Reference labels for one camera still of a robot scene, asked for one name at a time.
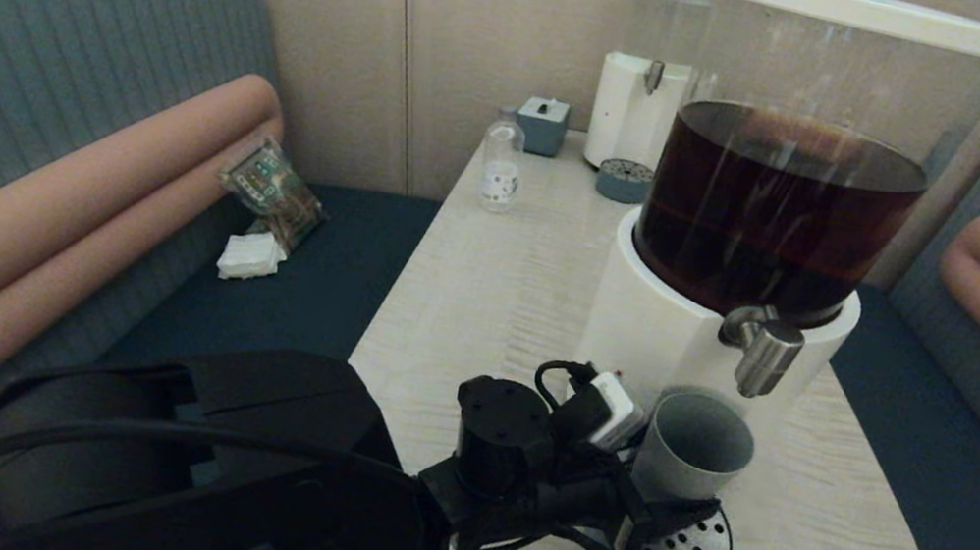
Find grey plastic cup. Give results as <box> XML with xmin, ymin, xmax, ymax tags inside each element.
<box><xmin>626</xmin><ymin>384</ymin><xmax>764</xmax><ymax>520</ymax></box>

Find large dispenser with dark tea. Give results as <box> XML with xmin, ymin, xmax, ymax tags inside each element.
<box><xmin>553</xmin><ymin>0</ymin><xmax>980</xmax><ymax>535</ymax></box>

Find small blue-grey drip tray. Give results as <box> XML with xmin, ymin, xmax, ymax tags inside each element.
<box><xmin>592</xmin><ymin>155</ymin><xmax>660</xmax><ymax>209</ymax></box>

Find small clear plastic bottle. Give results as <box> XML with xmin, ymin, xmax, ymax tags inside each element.
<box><xmin>473</xmin><ymin>104</ymin><xmax>533</xmax><ymax>217</ymax></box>

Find small clear water dispenser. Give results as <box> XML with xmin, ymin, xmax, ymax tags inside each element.
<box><xmin>581</xmin><ymin>0</ymin><xmax>728</xmax><ymax>189</ymax></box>

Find blue-grey tissue box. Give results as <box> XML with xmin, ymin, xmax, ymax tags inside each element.
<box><xmin>511</xmin><ymin>93</ymin><xmax>573</xmax><ymax>161</ymax></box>

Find white folded napkin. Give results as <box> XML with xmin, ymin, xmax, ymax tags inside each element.
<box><xmin>214</xmin><ymin>222</ymin><xmax>293</xmax><ymax>290</ymax></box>

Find clear snack bag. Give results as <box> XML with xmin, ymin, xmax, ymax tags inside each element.
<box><xmin>207</xmin><ymin>130</ymin><xmax>337</xmax><ymax>260</ymax></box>

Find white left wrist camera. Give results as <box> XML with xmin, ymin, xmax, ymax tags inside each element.
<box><xmin>576</xmin><ymin>366</ymin><xmax>656</xmax><ymax>458</ymax></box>

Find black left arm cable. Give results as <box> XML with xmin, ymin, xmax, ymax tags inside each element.
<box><xmin>0</xmin><ymin>264</ymin><xmax>675</xmax><ymax>550</ymax></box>

